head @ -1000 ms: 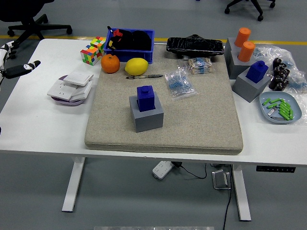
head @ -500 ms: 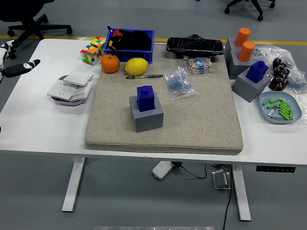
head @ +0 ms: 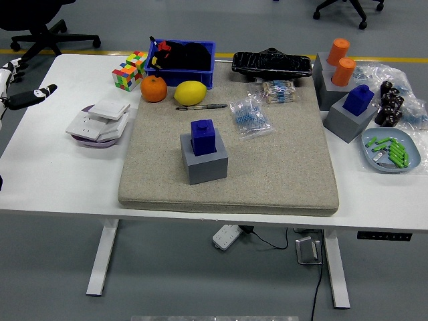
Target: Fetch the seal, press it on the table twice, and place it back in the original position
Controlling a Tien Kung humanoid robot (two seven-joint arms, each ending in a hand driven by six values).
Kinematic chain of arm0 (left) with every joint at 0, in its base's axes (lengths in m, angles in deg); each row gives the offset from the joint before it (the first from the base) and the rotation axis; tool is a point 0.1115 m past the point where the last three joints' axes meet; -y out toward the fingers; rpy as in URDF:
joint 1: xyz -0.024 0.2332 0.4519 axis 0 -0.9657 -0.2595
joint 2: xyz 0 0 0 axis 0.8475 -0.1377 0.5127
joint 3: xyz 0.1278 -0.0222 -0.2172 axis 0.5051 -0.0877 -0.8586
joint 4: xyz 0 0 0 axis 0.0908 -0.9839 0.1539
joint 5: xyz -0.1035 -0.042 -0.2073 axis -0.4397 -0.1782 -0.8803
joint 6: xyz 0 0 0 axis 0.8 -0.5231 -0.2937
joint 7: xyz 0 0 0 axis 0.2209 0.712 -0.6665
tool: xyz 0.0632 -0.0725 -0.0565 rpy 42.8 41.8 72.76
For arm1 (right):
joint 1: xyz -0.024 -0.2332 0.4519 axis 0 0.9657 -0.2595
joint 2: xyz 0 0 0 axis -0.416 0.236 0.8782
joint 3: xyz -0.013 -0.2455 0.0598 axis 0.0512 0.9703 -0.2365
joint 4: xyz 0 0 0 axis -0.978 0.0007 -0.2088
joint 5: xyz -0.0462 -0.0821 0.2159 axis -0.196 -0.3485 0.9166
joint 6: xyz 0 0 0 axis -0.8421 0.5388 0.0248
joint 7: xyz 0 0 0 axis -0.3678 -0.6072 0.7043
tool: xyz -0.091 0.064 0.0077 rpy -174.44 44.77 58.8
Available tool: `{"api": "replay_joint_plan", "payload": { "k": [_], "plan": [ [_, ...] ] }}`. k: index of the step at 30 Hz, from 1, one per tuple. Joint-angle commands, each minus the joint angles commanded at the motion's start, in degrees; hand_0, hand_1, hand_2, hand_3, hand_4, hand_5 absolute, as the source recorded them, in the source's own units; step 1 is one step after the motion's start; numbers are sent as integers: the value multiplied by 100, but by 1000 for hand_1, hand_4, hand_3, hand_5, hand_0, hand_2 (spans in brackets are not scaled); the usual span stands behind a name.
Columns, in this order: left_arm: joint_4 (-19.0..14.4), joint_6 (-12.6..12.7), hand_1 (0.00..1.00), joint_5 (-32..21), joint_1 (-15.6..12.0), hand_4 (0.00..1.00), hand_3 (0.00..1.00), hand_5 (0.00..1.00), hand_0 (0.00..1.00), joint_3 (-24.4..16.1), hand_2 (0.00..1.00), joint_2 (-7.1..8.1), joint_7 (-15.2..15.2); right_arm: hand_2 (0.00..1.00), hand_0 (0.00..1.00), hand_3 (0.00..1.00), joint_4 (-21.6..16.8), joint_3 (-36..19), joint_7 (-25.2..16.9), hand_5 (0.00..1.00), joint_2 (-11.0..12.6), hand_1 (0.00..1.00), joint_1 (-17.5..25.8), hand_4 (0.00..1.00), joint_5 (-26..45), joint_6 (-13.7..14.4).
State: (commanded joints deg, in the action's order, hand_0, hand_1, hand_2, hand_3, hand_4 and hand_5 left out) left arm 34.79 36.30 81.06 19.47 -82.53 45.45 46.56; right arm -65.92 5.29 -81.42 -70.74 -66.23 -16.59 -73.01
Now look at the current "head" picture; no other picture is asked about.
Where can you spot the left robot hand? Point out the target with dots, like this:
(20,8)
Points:
(23,98)

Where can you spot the blue square seal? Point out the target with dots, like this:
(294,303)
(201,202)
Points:
(204,138)
(357,102)

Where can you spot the black office chair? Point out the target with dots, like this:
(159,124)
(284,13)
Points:
(354,6)
(43,36)

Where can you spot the colourful puzzle cube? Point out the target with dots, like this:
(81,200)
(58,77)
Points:
(137,60)
(127,78)

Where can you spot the orange fruit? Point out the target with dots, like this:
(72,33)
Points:
(154,90)

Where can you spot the red ribbon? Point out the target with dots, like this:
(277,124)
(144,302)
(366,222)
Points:
(164,45)

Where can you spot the blue plastic bin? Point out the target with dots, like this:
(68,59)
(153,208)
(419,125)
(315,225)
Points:
(187,77)

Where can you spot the yellow lemon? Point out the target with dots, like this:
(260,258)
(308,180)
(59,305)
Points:
(190,93)

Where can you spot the black cloth bag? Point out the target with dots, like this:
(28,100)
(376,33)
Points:
(190,57)

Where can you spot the white table leg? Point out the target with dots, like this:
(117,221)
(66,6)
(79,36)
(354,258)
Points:
(102,257)
(337,271)

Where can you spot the black grey pen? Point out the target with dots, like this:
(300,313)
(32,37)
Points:
(207,106)

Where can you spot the grey cube holder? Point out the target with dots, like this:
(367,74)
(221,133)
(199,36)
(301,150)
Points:
(334,97)
(317,67)
(344,125)
(207,170)

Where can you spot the clear bag of blue resistors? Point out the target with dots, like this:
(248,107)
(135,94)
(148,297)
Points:
(249,115)

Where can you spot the white power strip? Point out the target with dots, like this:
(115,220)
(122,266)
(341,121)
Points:
(225,237)

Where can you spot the black glossy rearview mirror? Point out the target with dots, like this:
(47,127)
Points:
(271,65)

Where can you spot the taped resistor bundle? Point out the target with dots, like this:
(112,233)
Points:
(277,90)

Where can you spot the grey-brown mat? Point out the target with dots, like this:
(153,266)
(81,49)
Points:
(267,174)

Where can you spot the orange cylinder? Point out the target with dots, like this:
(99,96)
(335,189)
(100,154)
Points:
(344,72)
(337,51)

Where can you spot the silver metal stand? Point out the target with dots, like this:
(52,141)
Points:
(306,250)

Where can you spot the green cylindrical part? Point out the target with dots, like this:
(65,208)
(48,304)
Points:
(400,160)
(399,154)
(384,141)
(398,144)
(371,142)
(397,149)
(379,147)

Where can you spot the blue-grey plate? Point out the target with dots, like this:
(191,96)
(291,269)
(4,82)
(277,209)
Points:
(369,157)

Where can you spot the clear plastic bag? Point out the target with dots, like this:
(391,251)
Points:
(378,72)
(416,113)

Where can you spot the black capacitor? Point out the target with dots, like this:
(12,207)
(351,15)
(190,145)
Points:
(387,87)
(382,115)
(393,118)
(388,99)
(395,93)
(398,103)

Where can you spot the small silver metal part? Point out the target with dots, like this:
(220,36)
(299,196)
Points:
(378,157)

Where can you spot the black table control panel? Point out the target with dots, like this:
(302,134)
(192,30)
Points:
(384,235)

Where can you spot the white wall socket panel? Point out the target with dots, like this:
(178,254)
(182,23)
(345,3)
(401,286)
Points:
(85,125)

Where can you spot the white wall switch panel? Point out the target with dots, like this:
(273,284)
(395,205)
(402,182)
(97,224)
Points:
(115,128)
(108,108)

